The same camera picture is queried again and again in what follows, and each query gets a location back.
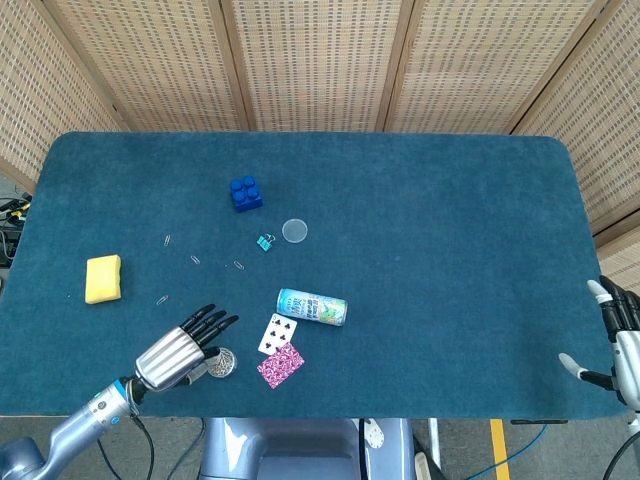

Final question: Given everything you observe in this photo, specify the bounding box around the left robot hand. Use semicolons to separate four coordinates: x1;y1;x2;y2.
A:
133;303;240;394

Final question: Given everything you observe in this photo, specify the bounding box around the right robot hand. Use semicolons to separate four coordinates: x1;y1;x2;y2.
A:
558;274;640;407

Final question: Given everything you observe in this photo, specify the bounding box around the clear jar of paper clips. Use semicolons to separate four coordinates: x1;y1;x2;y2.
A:
205;348;239;380

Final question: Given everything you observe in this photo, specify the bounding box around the yellow sponge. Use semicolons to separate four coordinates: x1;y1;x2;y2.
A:
84;254;123;305

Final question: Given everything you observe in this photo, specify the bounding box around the six of clubs card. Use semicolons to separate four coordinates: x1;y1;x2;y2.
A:
257;313;299;357

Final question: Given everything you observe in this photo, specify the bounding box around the pink patterned playing card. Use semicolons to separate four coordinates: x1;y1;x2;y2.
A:
256;341;306;390

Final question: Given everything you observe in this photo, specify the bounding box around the light blue drink can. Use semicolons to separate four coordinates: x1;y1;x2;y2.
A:
276;287;349;328

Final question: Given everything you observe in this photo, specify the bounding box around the grey-blue robot torso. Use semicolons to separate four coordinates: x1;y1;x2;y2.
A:
198;417;416;480

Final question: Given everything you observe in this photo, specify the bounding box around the blue toy building brick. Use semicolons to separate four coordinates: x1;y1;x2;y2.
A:
229;175;265;214

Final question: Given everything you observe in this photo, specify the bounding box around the clear round plastic lid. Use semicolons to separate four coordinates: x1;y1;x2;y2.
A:
281;218;310;246

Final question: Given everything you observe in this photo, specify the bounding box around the blue felt table cover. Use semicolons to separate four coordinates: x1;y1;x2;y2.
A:
0;131;627;420

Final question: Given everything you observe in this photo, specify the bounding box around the woven folding screen panel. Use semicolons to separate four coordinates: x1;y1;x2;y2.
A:
222;0;416;133
509;0;640;296
42;0;251;133
384;0;609;135
0;0;126;194

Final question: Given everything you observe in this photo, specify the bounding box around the blue floor cable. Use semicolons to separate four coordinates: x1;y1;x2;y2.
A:
96;438;124;480
169;418;207;480
492;423;551;480

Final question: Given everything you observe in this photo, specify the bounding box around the black left hand cable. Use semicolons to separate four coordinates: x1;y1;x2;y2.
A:
127;407;155;480

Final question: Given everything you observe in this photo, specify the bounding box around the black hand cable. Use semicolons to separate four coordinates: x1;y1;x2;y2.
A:
127;407;155;480
602;438;640;480

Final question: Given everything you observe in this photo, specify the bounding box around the black right hand cable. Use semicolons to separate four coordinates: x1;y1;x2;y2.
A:
602;438;640;480

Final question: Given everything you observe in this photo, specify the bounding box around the tangled cables and power strip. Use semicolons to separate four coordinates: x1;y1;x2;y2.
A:
0;193;34;269

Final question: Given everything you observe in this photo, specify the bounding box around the white perforated bracket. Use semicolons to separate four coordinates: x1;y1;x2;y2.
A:
360;418;386;451

